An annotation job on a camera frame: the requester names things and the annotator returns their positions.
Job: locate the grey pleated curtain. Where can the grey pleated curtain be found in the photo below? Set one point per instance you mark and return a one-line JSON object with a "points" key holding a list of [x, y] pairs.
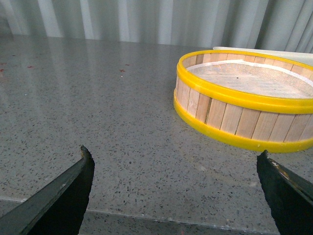
{"points": [[283, 25]]}

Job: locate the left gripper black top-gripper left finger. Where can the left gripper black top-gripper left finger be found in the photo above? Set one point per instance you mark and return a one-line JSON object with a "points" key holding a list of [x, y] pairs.
{"points": [[56, 209]]}

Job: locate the white bear-print tray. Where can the white bear-print tray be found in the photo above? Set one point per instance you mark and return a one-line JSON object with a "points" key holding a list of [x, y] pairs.
{"points": [[305, 58]]}

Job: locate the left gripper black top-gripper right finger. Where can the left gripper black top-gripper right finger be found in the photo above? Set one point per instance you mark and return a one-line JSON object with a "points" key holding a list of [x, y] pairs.
{"points": [[289, 196]]}

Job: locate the white steamer liner cloth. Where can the white steamer liner cloth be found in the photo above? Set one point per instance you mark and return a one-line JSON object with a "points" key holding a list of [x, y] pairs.
{"points": [[255, 78]]}

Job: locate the yellow-rimmed wooden steamer basket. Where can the yellow-rimmed wooden steamer basket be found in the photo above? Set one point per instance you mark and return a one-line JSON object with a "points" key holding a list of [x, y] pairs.
{"points": [[250, 121]]}

